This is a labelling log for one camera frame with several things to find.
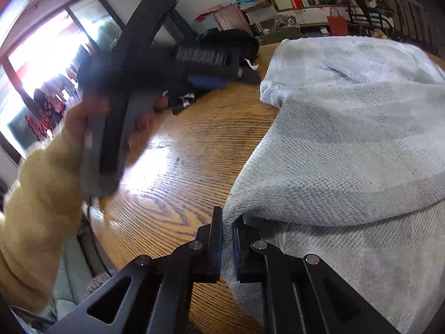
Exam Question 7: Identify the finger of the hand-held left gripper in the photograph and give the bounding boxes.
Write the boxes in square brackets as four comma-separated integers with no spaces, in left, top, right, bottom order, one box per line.
[188,74,228,89]
[226,68,261,85]

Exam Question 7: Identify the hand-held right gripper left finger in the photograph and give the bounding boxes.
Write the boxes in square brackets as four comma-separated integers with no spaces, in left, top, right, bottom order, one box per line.
[45,206,224,334]

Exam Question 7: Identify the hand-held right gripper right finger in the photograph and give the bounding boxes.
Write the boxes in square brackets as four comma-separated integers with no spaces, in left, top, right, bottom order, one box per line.
[232,215,400,334]

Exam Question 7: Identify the black striped garment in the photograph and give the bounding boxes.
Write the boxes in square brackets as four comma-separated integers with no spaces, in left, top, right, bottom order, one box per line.
[167,29,261,115]

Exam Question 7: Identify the grey knit sweater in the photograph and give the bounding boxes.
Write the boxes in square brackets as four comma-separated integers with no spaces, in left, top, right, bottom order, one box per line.
[221,38,445,334]

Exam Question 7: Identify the person's left forearm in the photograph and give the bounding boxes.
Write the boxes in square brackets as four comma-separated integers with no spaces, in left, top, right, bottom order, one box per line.
[0,130,91,315]

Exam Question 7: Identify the person's left hand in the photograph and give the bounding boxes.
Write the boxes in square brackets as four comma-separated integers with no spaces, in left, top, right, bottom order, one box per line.
[64,94,169,151]

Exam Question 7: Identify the olive green crate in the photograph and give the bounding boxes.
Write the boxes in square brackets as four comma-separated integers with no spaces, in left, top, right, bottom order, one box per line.
[257,28,301,45]

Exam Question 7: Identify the pink suitcase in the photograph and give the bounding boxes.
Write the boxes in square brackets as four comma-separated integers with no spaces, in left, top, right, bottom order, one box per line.
[213,6,251,37]

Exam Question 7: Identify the clear plastic bag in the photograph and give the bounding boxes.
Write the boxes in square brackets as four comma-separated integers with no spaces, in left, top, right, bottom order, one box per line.
[271,16,300,30]

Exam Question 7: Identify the white low cabinet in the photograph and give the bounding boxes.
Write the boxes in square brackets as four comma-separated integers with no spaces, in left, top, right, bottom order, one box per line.
[276,5,350,29]

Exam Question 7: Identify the dark framed window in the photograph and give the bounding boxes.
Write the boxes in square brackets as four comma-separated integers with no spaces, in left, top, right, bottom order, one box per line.
[0,0,195,168]

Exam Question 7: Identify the orange paper bag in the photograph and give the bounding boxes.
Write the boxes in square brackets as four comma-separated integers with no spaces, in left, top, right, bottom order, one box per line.
[327,7,348,36]

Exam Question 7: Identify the red berry branches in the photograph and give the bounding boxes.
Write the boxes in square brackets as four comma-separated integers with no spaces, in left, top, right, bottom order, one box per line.
[24,109,53,140]

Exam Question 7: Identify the dark speckled cloth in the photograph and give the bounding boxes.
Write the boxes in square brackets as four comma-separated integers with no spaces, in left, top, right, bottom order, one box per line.
[85,271,117,298]

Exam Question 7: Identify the pale green cushion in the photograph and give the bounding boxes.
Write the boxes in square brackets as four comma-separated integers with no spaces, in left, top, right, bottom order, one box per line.
[52,238,96,321]

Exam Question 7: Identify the olive green suitcase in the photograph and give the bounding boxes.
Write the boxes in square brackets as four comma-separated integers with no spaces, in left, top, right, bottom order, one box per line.
[405,0,435,53]
[386,0,411,39]

